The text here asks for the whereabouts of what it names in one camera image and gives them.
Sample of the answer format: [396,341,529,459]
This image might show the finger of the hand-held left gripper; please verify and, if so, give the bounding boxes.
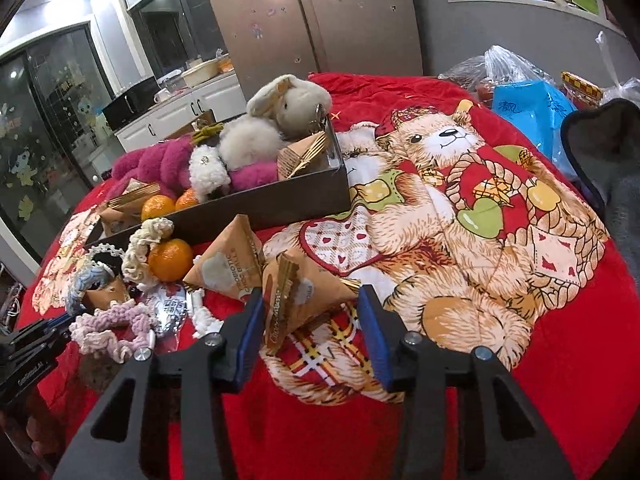
[6,331,70,362]
[12,313,76,338]

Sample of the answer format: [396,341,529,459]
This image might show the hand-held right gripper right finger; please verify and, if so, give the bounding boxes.
[357,284,576,480]

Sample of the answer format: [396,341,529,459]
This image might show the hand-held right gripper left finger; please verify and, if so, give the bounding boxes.
[52,291,266,480]

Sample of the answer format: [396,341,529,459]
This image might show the blue and white scrunchie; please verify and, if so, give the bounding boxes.
[64,242,124,314]

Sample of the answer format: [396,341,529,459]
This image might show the lilac crochet scrunchie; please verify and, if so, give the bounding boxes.
[69,302,154,362]

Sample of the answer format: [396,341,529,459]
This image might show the orange triangular snack packet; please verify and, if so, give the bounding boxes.
[260,250,359,357]
[99,182,162,227]
[183,214,265,302]
[81,280,127,312]
[276,130,332,181]

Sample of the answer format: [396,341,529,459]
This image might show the cream crochet scrunchie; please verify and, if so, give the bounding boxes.
[122,219,175,282]

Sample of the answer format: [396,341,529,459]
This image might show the black cardboard box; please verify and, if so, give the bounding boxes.
[85,114,354,249]

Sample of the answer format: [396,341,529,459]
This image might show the person's left hand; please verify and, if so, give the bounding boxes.
[0,400,56,473]

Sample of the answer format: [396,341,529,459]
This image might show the white crochet scrunchie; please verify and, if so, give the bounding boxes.
[192,304,224,339]

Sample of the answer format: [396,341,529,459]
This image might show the red bear print blanket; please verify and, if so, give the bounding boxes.
[32,72,637,480]

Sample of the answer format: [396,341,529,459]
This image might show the pink plush toy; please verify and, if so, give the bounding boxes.
[111,135,281,202]

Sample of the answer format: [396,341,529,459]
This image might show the glass door with stickers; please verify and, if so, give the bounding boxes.
[0,22,127,266]

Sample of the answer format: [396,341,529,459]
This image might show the olive hair bow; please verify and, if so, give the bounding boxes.
[192,122,224,145]

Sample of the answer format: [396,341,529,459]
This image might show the white plush rabbit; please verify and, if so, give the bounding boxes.
[219,74,334,171]

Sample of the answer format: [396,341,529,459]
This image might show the white kitchen cabinet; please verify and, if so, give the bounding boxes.
[115,72,247,154]

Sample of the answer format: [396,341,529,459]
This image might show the black microwave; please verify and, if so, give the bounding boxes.
[102,76,159,132]

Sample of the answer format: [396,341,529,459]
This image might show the cream plastic basin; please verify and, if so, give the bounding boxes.
[181,57,222,87]

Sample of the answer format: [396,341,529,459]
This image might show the blue plastic bag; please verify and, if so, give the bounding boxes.
[492,80,579,162]

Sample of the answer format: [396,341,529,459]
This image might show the grey cloth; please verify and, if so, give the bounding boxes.
[560,99,640,266]

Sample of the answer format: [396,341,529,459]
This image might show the steel refrigerator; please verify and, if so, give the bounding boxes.
[197,0,424,102]

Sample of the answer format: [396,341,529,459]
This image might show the yellow and red snack pack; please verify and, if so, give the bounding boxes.
[560,71,604,107]

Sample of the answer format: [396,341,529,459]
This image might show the kitchen window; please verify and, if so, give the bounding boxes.
[113,0,232,87]

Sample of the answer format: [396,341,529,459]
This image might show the knotted clear plastic bag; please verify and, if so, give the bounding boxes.
[594,30,640,107]

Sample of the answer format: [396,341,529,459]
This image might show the clear packet with silver keychain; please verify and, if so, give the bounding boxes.
[149,284,202,347]

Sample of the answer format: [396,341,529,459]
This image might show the white curly plush keychain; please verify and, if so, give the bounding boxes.
[188,145,232,204]

